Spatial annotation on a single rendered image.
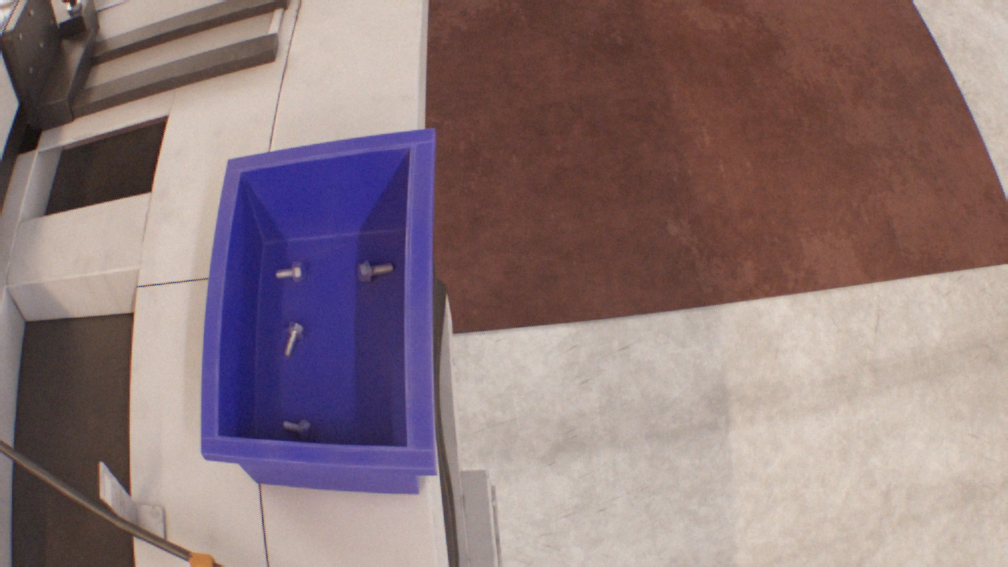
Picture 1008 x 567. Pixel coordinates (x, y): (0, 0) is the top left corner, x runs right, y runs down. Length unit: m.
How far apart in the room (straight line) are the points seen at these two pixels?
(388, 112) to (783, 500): 0.95
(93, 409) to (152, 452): 0.14
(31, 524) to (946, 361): 1.52
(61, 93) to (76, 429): 0.35
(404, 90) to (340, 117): 0.05
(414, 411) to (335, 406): 0.11
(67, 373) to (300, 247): 0.29
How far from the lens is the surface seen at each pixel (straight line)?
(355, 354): 0.79
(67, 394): 0.95
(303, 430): 0.76
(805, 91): 2.15
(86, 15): 1.14
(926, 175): 2.10
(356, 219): 0.83
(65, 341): 0.98
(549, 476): 1.67
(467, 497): 1.20
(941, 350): 1.87
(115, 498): 0.74
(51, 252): 0.96
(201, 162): 0.94
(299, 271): 0.82
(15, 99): 1.05
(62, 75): 1.09
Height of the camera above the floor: 1.50
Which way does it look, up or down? 55 degrees down
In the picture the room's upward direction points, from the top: 6 degrees counter-clockwise
